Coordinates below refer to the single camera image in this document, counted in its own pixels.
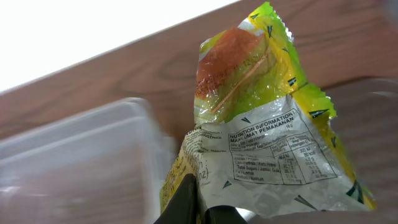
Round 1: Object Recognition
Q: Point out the clear plastic bin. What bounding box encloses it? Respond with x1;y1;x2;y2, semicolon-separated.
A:
1;98;176;223

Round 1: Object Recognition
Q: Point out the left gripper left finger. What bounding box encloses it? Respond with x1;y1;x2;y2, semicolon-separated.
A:
154;174;198;224

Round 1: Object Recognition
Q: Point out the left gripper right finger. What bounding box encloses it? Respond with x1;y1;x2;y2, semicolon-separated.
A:
203;205;247;224

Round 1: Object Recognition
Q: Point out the green orange snack wrapper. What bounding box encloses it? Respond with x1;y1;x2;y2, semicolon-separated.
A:
160;2;376;218

